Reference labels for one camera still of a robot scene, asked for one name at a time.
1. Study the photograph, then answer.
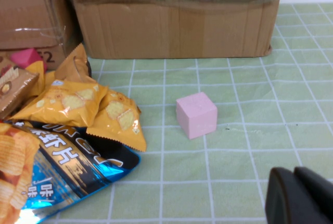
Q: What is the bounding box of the green checked tablecloth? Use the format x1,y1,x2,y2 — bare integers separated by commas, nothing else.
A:
44,2,333,224

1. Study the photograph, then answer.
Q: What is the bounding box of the large taped cardboard box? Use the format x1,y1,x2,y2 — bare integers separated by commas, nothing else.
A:
62,0,286,60

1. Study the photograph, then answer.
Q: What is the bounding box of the orange cracker packet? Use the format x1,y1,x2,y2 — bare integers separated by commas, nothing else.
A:
9,79,109,128
25,43,98,97
85,90,147,153

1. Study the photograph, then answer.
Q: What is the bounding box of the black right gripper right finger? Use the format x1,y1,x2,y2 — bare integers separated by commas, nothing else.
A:
293,166,333,224

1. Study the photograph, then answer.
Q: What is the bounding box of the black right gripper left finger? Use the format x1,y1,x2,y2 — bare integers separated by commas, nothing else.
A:
264,167,326,224

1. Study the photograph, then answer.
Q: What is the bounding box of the brown chocolate wafer packet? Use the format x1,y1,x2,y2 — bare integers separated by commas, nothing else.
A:
0,65,40,120

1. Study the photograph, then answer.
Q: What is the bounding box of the open cardboard box with snack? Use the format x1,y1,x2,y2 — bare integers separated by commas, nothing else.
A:
0,0,84,71

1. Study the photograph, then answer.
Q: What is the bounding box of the pink foam cube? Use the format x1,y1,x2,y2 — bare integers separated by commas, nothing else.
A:
175,91,218,140

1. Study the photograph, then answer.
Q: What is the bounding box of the pink red snack packet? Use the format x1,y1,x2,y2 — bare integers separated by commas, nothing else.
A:
9,47,48,71

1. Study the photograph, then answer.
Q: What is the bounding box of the blue shrimp chips bag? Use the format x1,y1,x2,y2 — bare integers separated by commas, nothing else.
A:
0,119,143,224

